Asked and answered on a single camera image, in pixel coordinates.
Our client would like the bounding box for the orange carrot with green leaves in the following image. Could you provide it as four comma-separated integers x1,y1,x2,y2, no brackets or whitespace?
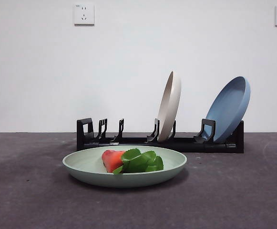
102,148,164,175

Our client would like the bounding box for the pale green plate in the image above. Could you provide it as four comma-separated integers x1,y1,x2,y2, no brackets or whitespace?
62,145,188,188

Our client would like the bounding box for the beige plate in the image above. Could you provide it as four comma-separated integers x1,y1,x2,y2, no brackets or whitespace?
156,70,182,143

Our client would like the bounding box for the blue plate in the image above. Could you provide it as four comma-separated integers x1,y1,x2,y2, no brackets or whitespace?
205,76,251,143

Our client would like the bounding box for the black plate rack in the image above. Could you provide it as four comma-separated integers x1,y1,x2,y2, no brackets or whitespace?
76,117,245,154

